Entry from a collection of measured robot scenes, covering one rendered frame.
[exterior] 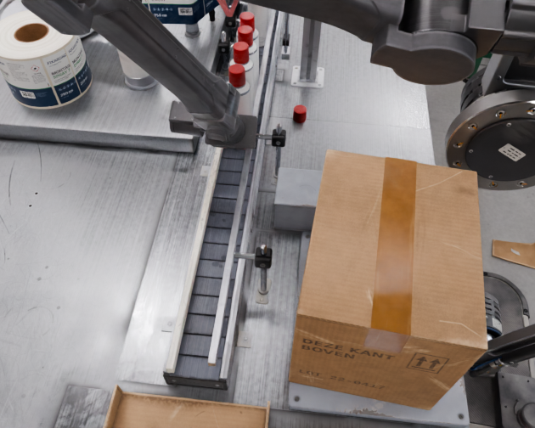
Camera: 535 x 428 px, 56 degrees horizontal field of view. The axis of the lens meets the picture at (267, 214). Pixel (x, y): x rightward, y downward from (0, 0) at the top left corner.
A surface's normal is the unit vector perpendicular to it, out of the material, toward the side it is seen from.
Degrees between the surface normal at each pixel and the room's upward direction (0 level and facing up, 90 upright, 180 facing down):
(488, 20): 27
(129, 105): 0
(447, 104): 0
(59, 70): 90
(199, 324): 0
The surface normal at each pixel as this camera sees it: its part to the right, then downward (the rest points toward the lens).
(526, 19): -0.16, 0.46
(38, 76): 0.29, 0.77
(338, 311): 0.00, -0.60
